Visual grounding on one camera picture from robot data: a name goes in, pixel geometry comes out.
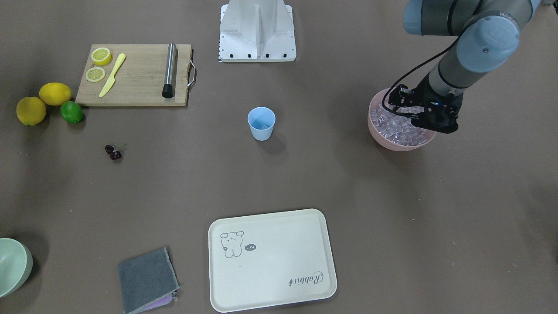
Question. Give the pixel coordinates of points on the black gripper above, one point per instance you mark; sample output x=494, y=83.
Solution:
x=422, y=101

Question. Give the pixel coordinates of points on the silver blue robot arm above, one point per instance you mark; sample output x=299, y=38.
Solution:
x=487, y=33

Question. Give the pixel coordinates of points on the pink bowl of ice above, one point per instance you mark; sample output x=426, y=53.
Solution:
x=394, y=132

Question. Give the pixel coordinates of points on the light blue plastic cup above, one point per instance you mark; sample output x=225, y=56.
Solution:
x=261, y=121

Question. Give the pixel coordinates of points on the dark red cherries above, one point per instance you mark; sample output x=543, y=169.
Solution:
x=113, y=150

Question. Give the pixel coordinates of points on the cream rabbit serving tray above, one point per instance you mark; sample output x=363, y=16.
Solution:
x=270, y=259

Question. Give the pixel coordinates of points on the steel black-tipped muddler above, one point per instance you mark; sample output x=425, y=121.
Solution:
x=168, y=89

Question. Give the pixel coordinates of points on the wooden cutting board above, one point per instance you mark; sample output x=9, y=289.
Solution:
x=140, y=79

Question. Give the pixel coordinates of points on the yellow plastic knife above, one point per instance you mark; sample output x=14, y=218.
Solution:
x=112, y=76

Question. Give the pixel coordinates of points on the grey folded cloth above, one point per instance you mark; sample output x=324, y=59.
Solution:
x=147, y=281

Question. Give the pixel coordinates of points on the lemon half slice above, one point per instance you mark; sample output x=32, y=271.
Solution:
x=101, y=56

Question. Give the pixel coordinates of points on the green lime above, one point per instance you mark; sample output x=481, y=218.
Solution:
x=71, y=112

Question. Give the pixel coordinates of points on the yellow lemon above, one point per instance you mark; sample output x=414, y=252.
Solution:
x=31, y=111
x=55, y=94

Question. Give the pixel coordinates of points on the mint green bowl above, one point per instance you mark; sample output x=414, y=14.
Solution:
x=16, y=263

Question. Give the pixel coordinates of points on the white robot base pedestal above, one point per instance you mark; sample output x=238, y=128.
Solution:
x=256, y=31

